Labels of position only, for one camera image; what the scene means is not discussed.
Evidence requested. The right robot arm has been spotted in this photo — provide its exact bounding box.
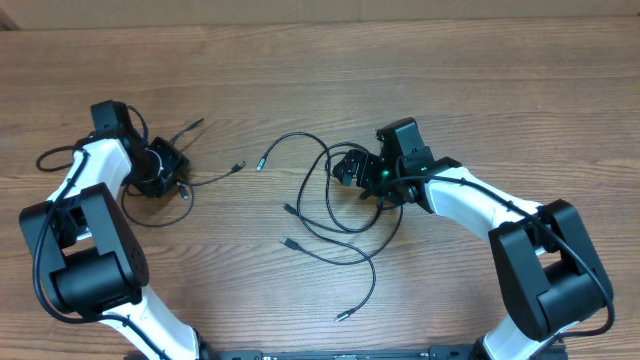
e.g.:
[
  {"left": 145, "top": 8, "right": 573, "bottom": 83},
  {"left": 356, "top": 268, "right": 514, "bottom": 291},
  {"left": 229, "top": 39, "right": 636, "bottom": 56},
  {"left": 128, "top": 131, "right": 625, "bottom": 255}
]
[{"left": 332, "top": 118, "right": 615, "bottom": 359}]

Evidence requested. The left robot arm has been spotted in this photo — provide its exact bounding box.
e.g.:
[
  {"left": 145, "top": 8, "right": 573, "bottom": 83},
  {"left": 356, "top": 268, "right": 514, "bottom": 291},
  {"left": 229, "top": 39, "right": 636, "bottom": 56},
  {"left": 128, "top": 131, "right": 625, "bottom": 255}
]
[{"left": 19, "top": 100, "right": 217, "bottom": 359}]

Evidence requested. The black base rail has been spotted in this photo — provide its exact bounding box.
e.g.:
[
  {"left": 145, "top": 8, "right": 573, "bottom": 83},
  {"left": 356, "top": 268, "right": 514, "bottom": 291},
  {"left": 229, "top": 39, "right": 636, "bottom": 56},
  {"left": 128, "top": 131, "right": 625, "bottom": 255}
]
[{"left": 218, "top": 345, "right": 484, "bottom": 360}]

